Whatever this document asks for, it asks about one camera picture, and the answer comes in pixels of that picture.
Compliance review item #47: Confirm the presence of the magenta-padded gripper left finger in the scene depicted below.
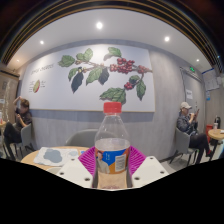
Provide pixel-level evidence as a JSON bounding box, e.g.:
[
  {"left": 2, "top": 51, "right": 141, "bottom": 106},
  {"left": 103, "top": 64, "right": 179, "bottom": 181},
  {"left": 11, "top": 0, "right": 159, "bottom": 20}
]
[{"left": 56, "top": 146, "right": 100, "bottom": 189}]

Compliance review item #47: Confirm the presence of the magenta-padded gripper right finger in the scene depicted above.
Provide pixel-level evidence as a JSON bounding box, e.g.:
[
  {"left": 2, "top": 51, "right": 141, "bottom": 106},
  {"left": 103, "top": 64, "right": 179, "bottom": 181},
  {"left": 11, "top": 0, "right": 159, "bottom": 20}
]
[{"left": 126, "top": 145, "right": 170, "bottom": 189}]

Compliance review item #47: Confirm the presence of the clear red-capped drink bottle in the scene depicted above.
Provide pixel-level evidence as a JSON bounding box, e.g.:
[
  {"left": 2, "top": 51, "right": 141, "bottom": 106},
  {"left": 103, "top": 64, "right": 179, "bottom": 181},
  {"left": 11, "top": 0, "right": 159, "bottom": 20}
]
[{"left": 94, "top": 101, "right": 132, "bottom": 190}]

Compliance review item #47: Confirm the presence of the white paper with grey print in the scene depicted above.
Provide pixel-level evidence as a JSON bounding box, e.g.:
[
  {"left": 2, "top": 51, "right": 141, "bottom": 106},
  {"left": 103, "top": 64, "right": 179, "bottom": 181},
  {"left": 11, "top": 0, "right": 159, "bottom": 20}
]
[{"left": 33, "top": 146, "right": 81, "bottom": 167}]

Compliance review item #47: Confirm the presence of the grey chair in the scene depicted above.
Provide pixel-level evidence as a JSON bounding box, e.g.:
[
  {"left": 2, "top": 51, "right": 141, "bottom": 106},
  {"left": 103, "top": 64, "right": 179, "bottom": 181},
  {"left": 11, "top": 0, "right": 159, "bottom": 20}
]
[
  {"left": 64, "top": 128, "right": 101, "bottom": 149},
  {"left": 20, "top": 122, "right": 38, "bottom": 153},
  {"left": 169, "top": 128, "right": 198, "bottom": 164}
]

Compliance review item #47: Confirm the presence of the person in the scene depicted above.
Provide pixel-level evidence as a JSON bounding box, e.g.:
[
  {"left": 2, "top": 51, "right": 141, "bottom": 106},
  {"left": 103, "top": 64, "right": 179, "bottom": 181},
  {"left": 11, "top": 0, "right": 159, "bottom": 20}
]
[
  {"left": 175, "top": 101, "right": 214, "bottom": 164},
  {"left": 2, "top": 96, "right": 34, "bottom": 161}
]

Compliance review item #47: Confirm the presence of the group of ceiling spotlights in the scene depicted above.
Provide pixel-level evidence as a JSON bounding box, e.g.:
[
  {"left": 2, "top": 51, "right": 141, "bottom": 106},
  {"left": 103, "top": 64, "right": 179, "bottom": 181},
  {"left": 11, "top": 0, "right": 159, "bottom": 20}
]
[{"left": 14, "top": 21, "right": 202, "bottom": 64}]

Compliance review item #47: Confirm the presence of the coffee plant wall mural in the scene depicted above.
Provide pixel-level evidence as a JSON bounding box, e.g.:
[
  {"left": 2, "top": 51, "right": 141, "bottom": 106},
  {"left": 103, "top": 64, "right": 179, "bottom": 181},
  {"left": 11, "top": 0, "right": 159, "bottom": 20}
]
[{"left": 19, "top": 43, "right": 156, "bottom": 113}]

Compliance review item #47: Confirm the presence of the white wall notice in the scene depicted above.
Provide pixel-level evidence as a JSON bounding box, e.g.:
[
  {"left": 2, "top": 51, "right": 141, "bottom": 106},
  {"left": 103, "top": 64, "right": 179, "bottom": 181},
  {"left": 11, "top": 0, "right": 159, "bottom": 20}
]
[{"left": 185, "top": 88, "right": 194, "bottom": 100}]

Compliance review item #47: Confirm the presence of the wall notice board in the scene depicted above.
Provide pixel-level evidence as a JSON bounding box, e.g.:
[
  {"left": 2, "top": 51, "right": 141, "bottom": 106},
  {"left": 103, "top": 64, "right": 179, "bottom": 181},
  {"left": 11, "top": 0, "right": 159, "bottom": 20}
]
[{"left": 202, "top": 68, "right": 223, "bottom": 92}]

